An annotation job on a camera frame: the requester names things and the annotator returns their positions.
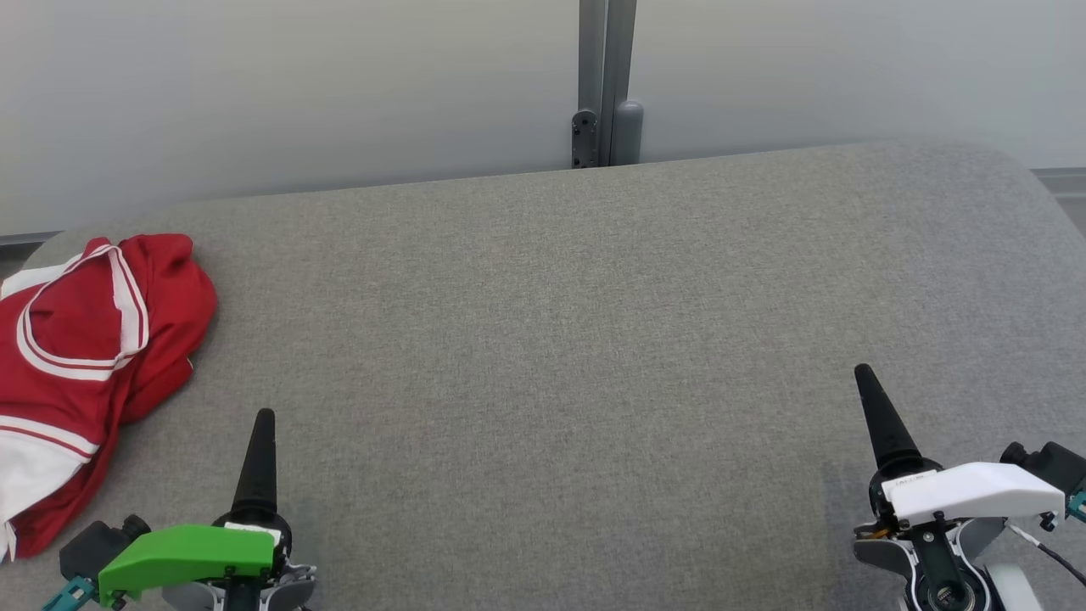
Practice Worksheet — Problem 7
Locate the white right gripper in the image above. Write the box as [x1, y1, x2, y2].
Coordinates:
[853, 363, 1066, 611]

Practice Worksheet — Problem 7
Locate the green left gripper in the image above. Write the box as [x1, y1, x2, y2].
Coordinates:
[98, 408, 317, 611]

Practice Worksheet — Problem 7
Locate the red basketball jersey number print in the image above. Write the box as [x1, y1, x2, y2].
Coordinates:
[0, 240, 154, 563]

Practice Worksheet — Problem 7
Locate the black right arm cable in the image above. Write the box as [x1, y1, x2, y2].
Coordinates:
[1008, 522, 1086, 588]

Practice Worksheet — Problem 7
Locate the teal left camera connector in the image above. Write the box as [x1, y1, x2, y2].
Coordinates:
[41, 575, 96, 611]

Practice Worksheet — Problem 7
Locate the grey cylindrical post cap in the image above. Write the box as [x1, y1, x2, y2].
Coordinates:
[611, 99, 645, 166]

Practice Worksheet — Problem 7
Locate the dark grey post bracket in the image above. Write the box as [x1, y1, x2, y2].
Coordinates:
[571, 109, 600, 170]

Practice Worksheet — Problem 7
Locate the grey aluminium partition post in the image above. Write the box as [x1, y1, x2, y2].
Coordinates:
[577, 0, 639, 169]

